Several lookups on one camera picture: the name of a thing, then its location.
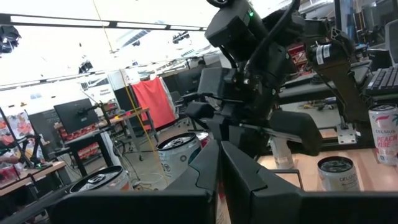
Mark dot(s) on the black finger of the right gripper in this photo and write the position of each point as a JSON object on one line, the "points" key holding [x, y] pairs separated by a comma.
{"points": [[245, 137], [200, 111]]}

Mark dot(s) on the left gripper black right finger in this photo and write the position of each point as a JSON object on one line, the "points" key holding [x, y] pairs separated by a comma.
{"points": [[242, 186]]}

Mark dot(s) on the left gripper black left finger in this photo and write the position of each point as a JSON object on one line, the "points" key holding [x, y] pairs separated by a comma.
{"points": [[199, 186]]}

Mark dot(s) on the Celsius Arctic Vibe can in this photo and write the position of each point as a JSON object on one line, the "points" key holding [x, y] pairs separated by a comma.
{"points": [[177, 155]]}

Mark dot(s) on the tall white Celsius can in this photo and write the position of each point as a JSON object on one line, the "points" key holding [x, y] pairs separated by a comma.
{"points": [[281, 155], [337, 174]]}

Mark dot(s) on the Celsius can orange print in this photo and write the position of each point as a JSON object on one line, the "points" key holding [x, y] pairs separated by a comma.
{"points": [[102, 183]]}

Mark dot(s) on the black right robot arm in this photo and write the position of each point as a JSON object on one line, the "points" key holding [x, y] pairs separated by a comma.
{"points": [[339, 77]]}

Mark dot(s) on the black computer monitor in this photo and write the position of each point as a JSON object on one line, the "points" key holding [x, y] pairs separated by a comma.
{"points": [[186, 81], [76, 116]]}

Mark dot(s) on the person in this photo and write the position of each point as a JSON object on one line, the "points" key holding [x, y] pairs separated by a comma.
{"points": [[201, 63]]}

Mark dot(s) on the red hanging cloth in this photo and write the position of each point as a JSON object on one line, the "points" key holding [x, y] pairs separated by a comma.
{"points": [[154, 102]]}

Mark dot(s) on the wooden top cart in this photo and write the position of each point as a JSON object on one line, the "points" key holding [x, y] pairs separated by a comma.
{"points": [[143, 111]]}

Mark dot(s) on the grey desk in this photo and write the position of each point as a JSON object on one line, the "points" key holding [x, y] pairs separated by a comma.
{"points": [[311, 90]]}

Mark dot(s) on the black upright panel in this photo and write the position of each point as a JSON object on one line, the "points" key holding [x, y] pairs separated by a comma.
{"points": [[122, 102]]}

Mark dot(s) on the black desk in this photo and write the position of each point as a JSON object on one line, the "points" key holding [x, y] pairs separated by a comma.
{"points": [[88, 137]]}

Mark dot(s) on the long ceiling light bar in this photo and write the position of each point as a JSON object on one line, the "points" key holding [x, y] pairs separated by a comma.
{"points": [[113, 24]]}

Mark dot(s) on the black backlit keyboard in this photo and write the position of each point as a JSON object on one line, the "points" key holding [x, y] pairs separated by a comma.
{"points": [[384, 81]]}

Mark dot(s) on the Celsius Peach Vibe can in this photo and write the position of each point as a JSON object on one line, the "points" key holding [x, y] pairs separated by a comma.
{"points": [[384, 133]]}

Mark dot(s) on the grey office chair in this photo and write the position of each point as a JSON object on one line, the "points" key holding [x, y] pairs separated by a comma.
{"points": [[392, 40]]}

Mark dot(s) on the wooden workbench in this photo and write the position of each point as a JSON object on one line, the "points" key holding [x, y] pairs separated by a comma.
{"points": [[43, 169]]}

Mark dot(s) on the floral patterned cloth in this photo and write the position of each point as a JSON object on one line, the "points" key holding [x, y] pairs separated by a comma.
{"points": [[15, 124]]}

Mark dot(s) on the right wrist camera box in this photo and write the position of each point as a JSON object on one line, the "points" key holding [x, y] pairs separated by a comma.
{"points": [[298, 130]]}

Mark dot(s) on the grey metal mounting bracket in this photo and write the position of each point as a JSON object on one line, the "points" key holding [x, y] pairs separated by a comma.
{"points": [[346, 135]]}

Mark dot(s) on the black aluminium rail frame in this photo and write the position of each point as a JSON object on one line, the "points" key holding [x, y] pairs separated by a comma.
{"points": [[360, 144]]}

